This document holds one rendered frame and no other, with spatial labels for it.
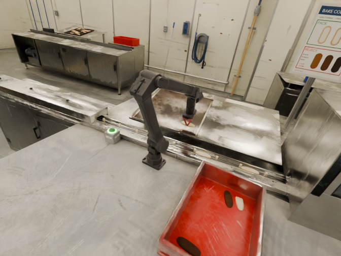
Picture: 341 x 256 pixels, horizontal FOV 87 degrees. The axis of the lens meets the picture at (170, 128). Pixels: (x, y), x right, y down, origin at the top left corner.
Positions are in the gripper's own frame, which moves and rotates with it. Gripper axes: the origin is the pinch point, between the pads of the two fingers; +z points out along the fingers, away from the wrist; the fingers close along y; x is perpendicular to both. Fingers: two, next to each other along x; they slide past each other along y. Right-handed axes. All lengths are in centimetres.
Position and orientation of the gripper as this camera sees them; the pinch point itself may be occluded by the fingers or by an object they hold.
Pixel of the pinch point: (188, 123)
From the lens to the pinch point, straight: 122.4
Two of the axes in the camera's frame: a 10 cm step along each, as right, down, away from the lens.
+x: 9.0, 3.2, -3.1
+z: -0.5, 7.6, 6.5
